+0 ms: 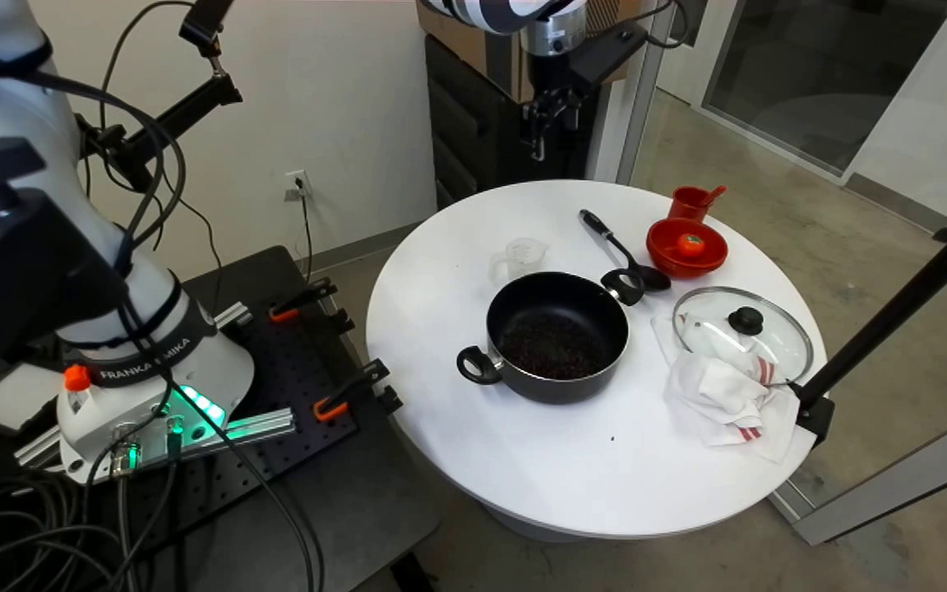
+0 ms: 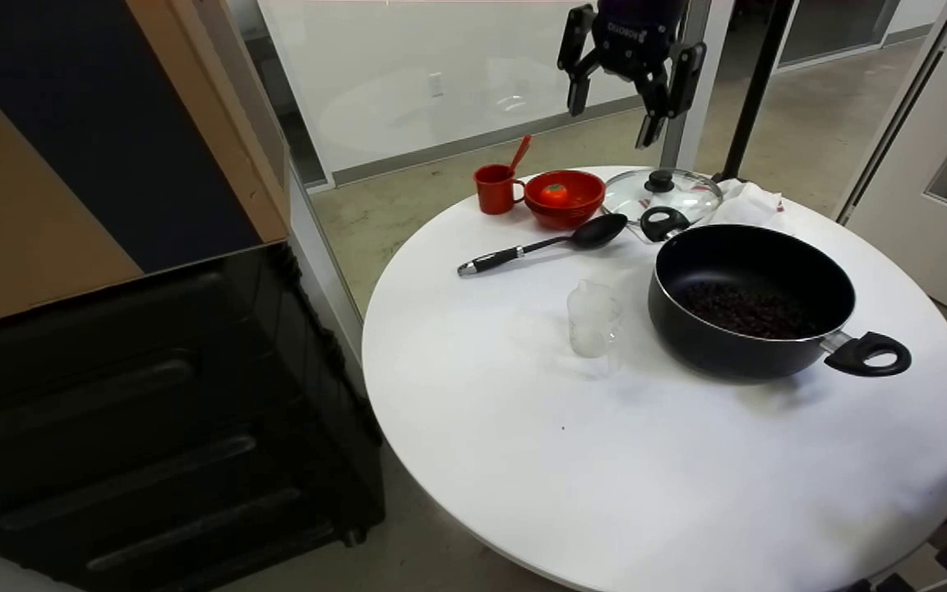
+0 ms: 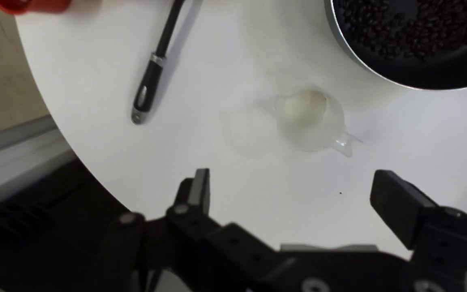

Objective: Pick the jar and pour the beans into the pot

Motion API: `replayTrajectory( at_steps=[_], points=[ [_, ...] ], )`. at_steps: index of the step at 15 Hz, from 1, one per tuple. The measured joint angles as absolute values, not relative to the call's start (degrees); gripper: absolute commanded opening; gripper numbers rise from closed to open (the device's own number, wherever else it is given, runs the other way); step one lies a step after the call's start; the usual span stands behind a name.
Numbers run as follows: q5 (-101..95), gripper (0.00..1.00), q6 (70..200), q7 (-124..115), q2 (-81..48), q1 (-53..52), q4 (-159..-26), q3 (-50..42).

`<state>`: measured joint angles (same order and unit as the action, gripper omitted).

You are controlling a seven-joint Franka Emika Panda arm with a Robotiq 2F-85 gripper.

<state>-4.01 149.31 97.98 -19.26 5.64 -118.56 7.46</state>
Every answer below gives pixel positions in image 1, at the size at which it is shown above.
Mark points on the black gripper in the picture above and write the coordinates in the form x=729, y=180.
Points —
x=553, y=106

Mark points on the dark coffee beans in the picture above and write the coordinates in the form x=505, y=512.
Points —
x=553, y=347

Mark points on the clear plastic measuring jar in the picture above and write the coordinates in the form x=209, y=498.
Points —
x=520, y=257

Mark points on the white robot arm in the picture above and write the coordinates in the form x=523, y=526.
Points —
x=149, y=370

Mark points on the black cooking pot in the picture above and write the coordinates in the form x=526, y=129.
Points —
x=564, y=297

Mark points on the glass pot lid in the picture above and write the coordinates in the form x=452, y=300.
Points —
x=745, y=330

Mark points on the red measuring cup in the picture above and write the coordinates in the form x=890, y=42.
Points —
x=691, y=201

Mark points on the black ladle spoon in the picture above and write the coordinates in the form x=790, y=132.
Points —
x=631, y=278

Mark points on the black orange clamp upper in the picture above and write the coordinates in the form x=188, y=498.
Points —
x=307, y=310

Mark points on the black orange clamp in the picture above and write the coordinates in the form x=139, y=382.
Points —
x=307, y=310
x=361, y=387

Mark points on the black orange clamp lower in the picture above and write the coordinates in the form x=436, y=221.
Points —
x=361, y=387

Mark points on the round white table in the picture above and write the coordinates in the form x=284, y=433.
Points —
x=607, y=467

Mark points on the black tripod pole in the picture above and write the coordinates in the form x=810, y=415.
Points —
x=919, y=290

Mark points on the wall power outlet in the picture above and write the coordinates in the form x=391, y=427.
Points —
x=298, y=186

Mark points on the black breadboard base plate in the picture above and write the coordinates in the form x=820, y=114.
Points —
x=314, y=512

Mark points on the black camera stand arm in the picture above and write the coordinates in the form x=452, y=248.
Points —
x=132, y=152

